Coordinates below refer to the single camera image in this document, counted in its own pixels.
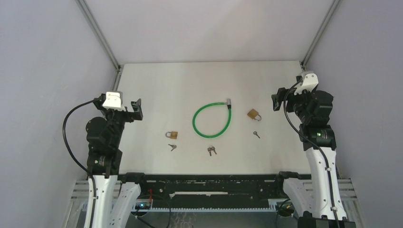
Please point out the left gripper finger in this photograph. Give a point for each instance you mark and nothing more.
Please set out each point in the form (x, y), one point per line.
(136, 105)
(136, 115)

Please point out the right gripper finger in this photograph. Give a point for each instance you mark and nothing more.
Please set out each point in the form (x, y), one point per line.
(282, 92)
(276, 103)

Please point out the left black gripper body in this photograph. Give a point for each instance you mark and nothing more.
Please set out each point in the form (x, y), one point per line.
(119, 118)

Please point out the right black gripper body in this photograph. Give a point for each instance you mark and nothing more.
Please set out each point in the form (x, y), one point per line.
(297, 103)

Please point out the brass padlock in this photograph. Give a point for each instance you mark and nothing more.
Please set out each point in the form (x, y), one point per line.
(254, 115)
(172, 135)

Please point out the small silver key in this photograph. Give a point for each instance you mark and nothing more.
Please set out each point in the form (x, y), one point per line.
(173, 146)

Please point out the cable lock key pair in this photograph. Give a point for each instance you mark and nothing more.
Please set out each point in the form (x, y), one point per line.
(211, 150)

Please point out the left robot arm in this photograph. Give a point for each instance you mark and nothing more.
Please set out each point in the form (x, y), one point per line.
(104, 135)

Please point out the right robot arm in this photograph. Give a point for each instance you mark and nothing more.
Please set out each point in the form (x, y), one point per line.
(323, 208)

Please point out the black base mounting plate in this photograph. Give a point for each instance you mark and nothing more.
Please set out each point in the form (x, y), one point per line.
(211, 191)

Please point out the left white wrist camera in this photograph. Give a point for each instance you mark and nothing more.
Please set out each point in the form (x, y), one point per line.
(114, 100)

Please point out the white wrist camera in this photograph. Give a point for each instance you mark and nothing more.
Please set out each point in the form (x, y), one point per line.
(114, 100)
(309, 82)

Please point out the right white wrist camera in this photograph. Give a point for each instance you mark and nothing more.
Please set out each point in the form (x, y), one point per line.
(309, 82)

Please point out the right aluminium frame post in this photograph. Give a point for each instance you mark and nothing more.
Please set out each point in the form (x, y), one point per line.
(321, 30)

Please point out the aluminium frame post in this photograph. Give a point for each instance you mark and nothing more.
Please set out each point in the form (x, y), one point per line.
(321, 30)
(93, 24)

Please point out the white slotted cable duct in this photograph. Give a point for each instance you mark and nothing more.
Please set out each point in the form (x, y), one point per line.
(269, 206)

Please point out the left aluminium frame post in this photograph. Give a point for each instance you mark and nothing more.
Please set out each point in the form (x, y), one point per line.
(93, 24)

